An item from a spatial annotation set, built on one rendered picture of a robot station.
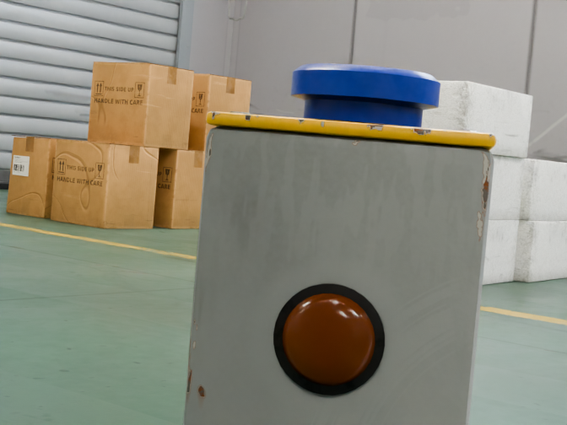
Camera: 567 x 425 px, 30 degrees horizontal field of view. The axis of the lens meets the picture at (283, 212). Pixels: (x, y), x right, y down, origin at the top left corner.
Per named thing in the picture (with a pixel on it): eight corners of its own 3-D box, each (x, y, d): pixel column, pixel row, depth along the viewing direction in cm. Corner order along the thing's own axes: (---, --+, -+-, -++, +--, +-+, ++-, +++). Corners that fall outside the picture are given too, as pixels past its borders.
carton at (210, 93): (245, 154, 428) (251, 80, 427) (203, 151, 410) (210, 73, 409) (194, 150, 448) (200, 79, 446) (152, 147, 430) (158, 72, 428)
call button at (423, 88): (432, 150, 26) (440, 67, 26) (274, 137, 27) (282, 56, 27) (435, 153, 30) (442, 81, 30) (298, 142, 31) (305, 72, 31)
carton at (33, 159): (67, 212, 432) (72, 139, 431) (105, 219, 417) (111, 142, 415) (5, 212, 409) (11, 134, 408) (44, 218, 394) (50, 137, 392)
